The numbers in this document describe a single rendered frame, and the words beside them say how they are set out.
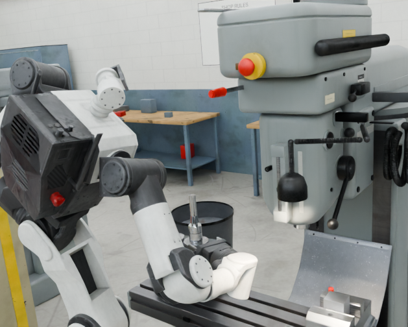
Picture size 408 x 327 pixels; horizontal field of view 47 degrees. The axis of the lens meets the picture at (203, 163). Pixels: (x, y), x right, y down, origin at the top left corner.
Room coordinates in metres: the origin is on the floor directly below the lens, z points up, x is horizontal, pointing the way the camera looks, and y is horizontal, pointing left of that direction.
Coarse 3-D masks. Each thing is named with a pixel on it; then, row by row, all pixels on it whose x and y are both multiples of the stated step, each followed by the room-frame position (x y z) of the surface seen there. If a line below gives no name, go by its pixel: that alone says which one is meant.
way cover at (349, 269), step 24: (312, 240) 1.62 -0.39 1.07; (336, 240) 1.57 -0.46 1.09; (360, 240) 1.53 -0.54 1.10; (312, 264) 1.58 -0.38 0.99; (336, 264) 1.53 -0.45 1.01; (360, 264) 1.49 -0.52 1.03; (384, 264) 1.45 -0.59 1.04; (312, 288) 1.52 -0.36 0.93; (336, 288) 1.48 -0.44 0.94; (360, 288) 1.45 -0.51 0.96; (384, 288) 1.41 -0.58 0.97
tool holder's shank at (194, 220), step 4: (192, 196) 1.53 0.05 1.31; (192, 200) 1.53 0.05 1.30; (192, 204) 1.53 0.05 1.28; (196, 204) 1.54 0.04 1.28; (192, 208) 1.53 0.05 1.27; (196, 208) 1.54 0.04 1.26; (192, 212) 1.53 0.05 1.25; (196, 212) 1.54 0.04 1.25; (192, 216) 1.53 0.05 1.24; (196, 216) 1.53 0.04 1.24; (192, 220) 1.53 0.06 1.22; (196, 220) 1.53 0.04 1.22; (192, 224) 1.54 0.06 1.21; (196, 224) 1.53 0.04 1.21
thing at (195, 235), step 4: (188, 228) 1.54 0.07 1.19; (200, 228) 1.53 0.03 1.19; (192, 232) 1.52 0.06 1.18; (196, 232) 1.52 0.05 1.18; (200, 232) 1.53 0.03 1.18; (192, 236) 1.52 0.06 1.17; (196, 236) 1.52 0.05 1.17; (200, 236) 1.53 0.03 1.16; (192, 240) 1.52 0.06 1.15; (196, 240) 1.52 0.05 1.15; (200, 240) 1.53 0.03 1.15
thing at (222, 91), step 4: (216, 88) 1.14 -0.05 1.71; (220, 88) 1.15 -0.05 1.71; (224, 88) 1.15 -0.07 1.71; (228, 88) 1.18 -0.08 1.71; (232, 88) 1.19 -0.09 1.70; (236, 88) 1.20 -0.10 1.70; (240, 88) 1.22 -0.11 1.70; (208, 92) 1.13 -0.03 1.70; (212, 92) 1.12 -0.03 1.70; (216, 92) 1.12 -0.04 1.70; (220, 92) 1.13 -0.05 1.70; (224, 92) 1.15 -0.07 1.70; (228, 92) 1.18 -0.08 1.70; (212, 96) 1.12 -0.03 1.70; (216, 96) 1.13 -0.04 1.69; (220, 96) 1.14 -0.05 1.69
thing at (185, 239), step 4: (180, 236) 1.59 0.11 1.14; (184, 236) 1.62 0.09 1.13; (188, 236) 1.62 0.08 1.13; (204, 236) 1.57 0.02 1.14; (184, 240) 1.55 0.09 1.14; (188, 240) 1.55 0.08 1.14; (204, 240) 1.54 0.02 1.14; (208, 240) 1.54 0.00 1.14; (212, 240) 1.56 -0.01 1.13; (216, 240) 1.56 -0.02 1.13; (184, 244) 1.53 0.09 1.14; (188, 244) 1.52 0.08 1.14; (192, 244) 1.51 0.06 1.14; (196, 244) 1.51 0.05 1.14; (200, 244) 1.51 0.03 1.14
